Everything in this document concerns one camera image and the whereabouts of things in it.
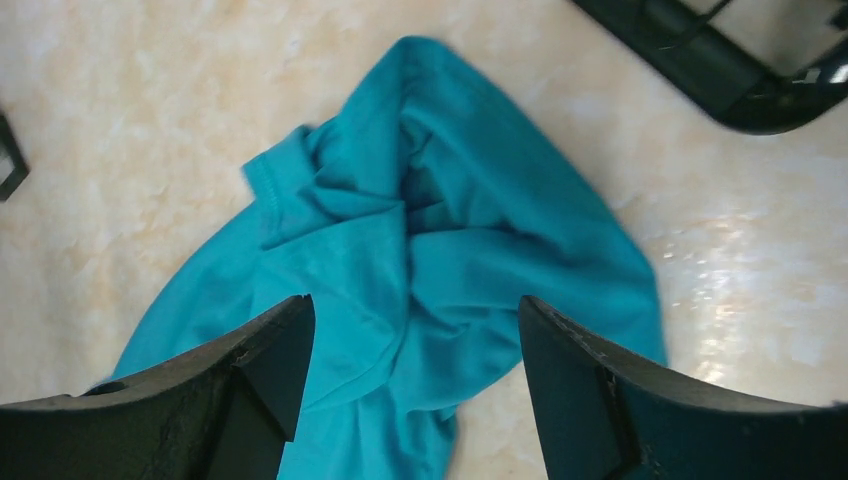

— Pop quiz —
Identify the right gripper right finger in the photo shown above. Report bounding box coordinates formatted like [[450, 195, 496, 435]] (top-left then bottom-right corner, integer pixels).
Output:
[[519, 296, 847, 479]]

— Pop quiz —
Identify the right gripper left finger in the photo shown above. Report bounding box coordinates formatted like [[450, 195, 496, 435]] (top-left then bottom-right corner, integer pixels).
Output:
[[1, 296, 315, 479]]

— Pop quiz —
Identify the teal t-shirt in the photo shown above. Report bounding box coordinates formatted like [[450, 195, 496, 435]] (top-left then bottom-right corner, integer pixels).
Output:
[[114, 36, 666, 479]]

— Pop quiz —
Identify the black box with grey brooch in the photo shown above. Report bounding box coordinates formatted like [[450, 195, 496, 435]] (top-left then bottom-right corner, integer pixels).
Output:
[[1, 113, 30, 202]]

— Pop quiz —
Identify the black carrying case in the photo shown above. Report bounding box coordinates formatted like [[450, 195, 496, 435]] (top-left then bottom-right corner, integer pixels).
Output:
[[576, 1, 847, 135]]

